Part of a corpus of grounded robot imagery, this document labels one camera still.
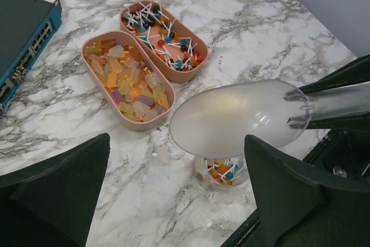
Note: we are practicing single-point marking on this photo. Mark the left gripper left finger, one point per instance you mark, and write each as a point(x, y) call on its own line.
point(52, 202)

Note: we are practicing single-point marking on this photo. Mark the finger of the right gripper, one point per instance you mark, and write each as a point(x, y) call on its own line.
point(355, 72)
point(354, 123)

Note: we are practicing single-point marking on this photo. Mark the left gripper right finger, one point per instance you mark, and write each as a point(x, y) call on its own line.
point(302, 205)

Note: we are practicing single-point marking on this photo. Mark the clear plastic jar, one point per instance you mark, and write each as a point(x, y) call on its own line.
point(218, 174)

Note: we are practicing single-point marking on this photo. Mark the clear plastic scoop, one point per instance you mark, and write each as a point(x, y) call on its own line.
point(214, 123)

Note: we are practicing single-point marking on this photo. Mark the pink tray of popsicle candies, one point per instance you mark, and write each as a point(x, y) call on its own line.
point(132, 85)

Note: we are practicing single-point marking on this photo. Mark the pink tray of lollipops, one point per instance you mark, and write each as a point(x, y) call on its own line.
point(175, 50)

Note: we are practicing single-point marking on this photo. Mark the gold jar lid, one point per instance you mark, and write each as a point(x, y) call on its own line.
point(211, 87)

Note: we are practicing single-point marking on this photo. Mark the dark blue network switch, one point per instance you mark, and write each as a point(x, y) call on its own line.
point(26, 28)

